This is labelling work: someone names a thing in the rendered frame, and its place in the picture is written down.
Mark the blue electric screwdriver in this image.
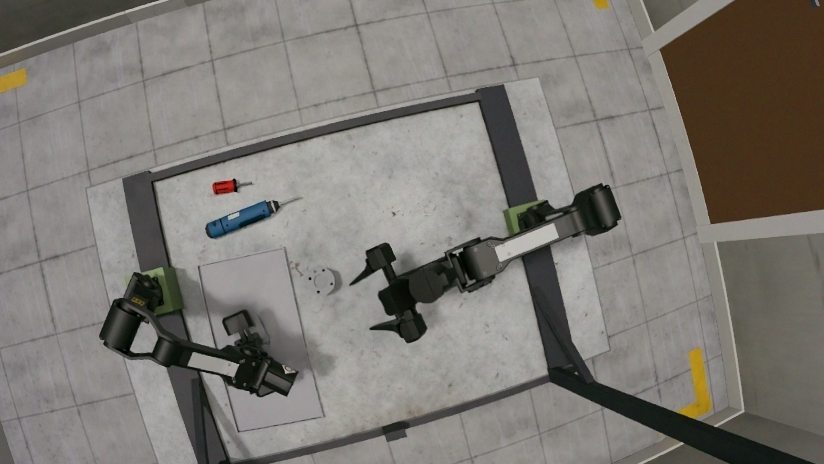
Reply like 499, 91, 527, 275
205, 195, 299, 239

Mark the grey metal bracket with holes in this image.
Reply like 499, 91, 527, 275
235, 315, 270, 348

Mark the red screwdriver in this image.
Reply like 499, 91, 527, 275
213, 178, 250, 195

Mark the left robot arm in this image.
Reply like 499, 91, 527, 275
99, 272, 298, 397

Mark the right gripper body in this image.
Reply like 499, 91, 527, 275
366, 242, 428, 344

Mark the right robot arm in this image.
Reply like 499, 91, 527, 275
378, 183, 622, 323

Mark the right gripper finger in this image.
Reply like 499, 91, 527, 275
349, 258, 380, 286
369, 319, 403, 338

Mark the grey cylindrical joint module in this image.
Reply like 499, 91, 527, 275
307, 267, 335, 295

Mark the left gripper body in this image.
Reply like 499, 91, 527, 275
222, 309, 275, 398

